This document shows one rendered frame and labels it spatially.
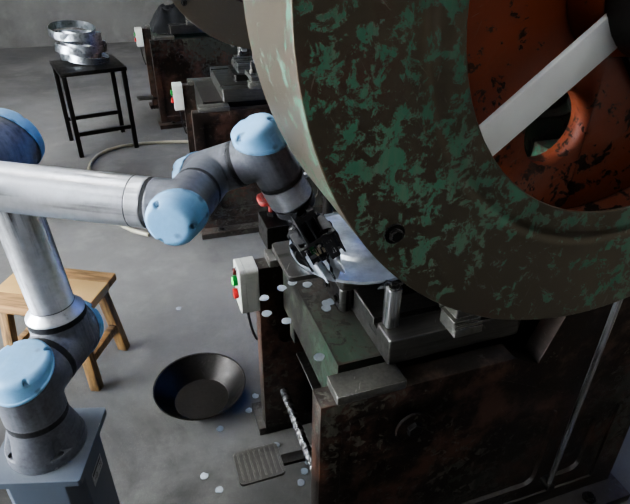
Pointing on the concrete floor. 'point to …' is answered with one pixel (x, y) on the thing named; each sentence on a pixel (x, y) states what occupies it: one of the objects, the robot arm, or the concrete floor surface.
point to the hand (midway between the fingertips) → (331, 273)
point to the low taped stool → (8, 304)
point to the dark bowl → (199, 386)
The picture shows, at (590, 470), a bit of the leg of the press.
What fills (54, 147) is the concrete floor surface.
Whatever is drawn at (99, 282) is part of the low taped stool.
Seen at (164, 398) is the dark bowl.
